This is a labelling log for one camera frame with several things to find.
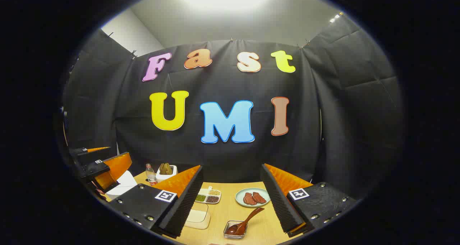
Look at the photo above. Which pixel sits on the clear plastic water bottle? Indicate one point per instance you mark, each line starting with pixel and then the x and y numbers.
pixel 151 176

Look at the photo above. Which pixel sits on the red meat piece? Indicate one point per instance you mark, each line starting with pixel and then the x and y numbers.
pixel 259 197
pixel 248 199

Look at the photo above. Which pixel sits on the clear rice container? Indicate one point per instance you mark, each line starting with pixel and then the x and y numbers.
pixel 197 216

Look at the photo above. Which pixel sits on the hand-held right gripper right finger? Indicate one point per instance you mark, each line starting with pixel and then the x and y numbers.
pixel 282 205

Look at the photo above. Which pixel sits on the pale green plate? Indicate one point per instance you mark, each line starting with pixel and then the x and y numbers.
pixel 240 198

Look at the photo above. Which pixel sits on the white rice cooker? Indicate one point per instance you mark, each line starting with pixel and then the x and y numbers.
pixel 125 182

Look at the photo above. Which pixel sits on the white toaster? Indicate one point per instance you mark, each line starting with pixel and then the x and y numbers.
pixel 166 178

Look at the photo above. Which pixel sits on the white divided bean dish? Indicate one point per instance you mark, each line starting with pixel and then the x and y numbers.
pixel 208 196

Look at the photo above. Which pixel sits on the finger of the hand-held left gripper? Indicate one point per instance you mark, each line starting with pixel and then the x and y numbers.
pixel 93 170
pixel 81 154

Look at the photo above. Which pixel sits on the small clear chopstick holder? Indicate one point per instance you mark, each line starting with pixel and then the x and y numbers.
pixel 230 235

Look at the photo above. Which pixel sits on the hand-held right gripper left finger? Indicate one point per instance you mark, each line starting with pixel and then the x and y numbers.
pixel 181 205

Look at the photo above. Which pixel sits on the black backdrop cloth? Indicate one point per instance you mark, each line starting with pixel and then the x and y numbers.
pixel 222 158

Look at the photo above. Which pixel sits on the brown bread slice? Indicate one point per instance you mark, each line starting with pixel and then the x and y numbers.
pixel 169 169
pixel 162 169

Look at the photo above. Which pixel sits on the brown wooden spoon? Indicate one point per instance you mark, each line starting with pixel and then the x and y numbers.
pixel 248 219

